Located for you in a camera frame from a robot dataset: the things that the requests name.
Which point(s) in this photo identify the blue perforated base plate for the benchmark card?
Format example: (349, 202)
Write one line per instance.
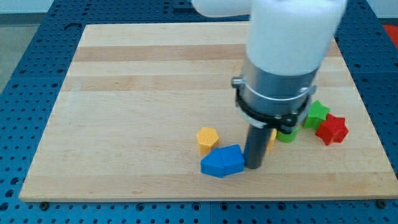
(31, 91)

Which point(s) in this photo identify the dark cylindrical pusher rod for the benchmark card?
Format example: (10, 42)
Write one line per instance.
(257, 140)

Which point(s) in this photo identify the green cylinder block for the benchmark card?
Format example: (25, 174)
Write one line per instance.
(287, 138)

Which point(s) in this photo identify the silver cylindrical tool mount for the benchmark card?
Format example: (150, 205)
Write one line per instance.
(273, 101)

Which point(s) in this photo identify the yellow block behind rod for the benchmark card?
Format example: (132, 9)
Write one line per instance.
(271, 140)

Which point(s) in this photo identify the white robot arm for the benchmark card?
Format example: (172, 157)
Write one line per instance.
(287, 42)

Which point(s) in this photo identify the red star block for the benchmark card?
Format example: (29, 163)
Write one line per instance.
(333, 129)

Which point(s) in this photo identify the wooden board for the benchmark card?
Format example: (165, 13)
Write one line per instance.
(124, 125)

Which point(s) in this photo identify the green star block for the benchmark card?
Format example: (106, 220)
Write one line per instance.
(316, 115)

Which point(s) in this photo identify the blue cube block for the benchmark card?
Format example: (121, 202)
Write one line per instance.
(233, 159)

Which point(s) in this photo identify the yellow hexagon block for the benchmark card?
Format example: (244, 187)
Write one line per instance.
(207, 139)

